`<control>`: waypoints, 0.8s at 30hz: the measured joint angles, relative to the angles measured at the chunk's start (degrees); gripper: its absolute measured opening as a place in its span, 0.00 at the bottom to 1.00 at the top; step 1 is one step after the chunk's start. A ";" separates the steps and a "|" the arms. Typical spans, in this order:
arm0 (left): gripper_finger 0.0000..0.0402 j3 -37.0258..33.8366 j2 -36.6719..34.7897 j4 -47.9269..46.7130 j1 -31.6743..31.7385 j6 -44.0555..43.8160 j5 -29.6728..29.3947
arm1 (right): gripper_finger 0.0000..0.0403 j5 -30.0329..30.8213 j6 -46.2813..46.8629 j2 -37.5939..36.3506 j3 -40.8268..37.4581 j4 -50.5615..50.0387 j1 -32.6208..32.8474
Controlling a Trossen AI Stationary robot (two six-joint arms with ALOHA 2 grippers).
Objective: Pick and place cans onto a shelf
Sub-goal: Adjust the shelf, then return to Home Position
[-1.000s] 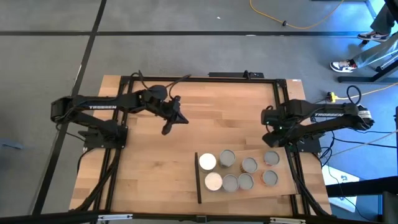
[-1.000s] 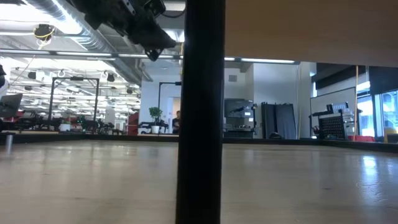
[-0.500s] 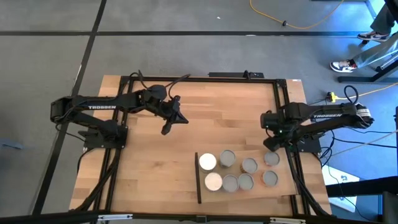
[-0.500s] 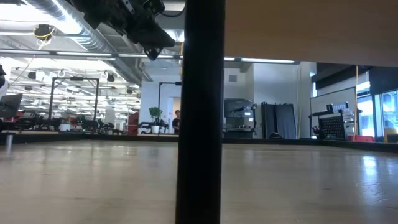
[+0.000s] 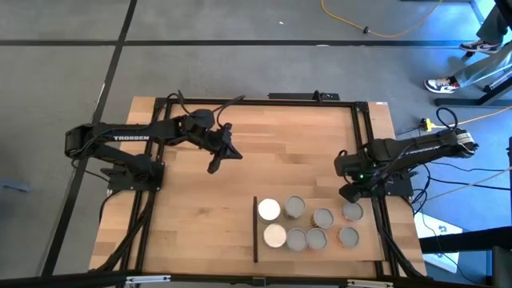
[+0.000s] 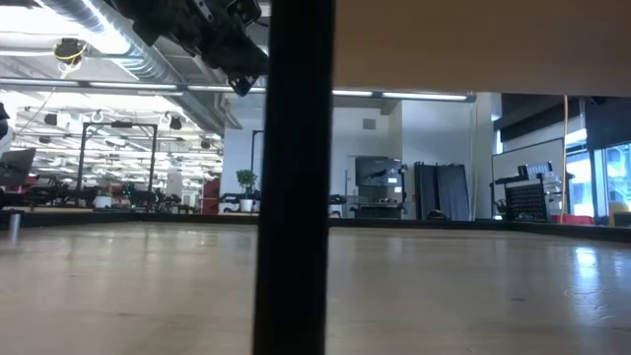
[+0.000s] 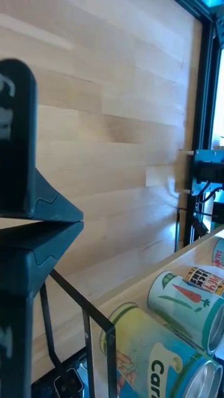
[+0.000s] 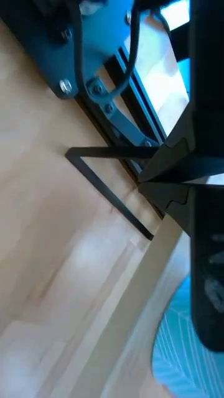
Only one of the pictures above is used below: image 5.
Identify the person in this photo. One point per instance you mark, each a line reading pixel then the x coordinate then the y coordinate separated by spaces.
pixel 442 85

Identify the white printed card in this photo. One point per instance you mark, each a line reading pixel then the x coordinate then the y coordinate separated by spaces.
pixel 436 230

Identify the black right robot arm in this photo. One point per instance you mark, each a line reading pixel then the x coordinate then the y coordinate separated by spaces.
pixel 416 150

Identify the can with orange checked label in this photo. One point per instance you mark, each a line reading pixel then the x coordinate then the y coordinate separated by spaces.
pixel 294 206

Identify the tin can with pale label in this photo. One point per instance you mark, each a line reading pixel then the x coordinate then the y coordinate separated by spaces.
pixel 274 235

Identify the can with vegetable picture label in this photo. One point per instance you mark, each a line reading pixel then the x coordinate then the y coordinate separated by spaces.
pixel 322 218

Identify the wooden shelf with black frame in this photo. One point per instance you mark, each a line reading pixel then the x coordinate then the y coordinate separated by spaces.
pixel 280 256

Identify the can with blue yellow label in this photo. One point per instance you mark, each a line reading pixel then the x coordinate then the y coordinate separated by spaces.
pixel 269 209

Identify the black frame clamp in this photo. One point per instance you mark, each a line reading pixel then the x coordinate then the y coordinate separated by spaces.
pixel 181 96
pixel 317 96

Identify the black metal bar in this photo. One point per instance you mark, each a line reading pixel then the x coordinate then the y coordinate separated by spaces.
pixel 472 239

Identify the black flat bar mount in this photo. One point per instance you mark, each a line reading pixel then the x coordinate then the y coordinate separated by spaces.
pixel 296 96

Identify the can with white red label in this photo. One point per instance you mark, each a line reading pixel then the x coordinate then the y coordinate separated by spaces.
pixel 317 238

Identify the yellow power plug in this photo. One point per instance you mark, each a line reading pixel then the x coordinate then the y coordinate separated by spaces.
pixel 427 125

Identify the black gantry beam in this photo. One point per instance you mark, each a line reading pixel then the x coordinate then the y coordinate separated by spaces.
pixel 60 280

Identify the black metal stand base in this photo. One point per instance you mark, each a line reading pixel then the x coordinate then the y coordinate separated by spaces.
pixel 460 102

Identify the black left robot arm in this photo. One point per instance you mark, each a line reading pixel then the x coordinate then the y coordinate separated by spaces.
pixel 128 138

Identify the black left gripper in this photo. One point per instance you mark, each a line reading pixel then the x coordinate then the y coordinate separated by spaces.
pixel 218 144

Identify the black aluminium table frame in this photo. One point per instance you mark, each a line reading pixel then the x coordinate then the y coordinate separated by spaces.
pixel 260 102

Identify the silver metal bracket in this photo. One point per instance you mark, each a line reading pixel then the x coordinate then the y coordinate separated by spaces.
pixel 148 279
pixel 370 284

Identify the can with yellow red label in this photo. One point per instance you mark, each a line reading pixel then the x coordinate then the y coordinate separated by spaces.
pixel 353 211

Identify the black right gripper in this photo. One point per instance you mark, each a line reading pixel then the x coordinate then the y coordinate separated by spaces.
pixel 354 172

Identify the blue tape scrap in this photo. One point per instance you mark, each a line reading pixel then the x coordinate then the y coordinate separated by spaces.
pixel 16 186

